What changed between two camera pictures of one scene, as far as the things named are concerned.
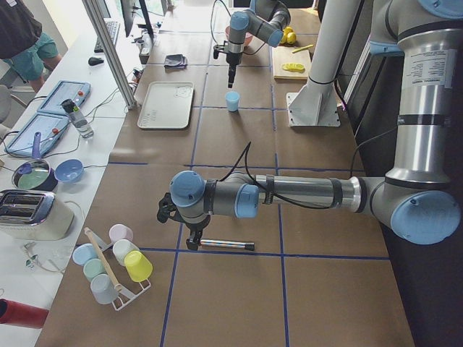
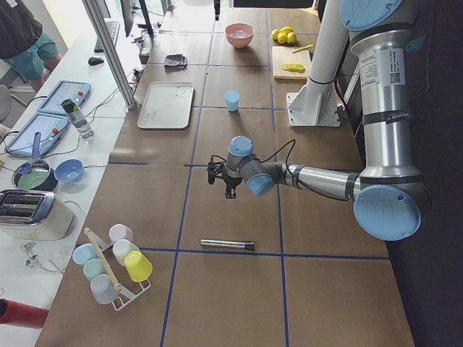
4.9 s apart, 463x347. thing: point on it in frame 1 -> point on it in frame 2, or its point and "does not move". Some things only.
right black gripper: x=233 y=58 -> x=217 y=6
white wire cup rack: x=125 y=297 does not move
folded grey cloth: x=176 y=61 does not move
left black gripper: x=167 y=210 -> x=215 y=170
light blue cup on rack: x=84 y=252 does not move
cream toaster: x=33 y=215 does not move
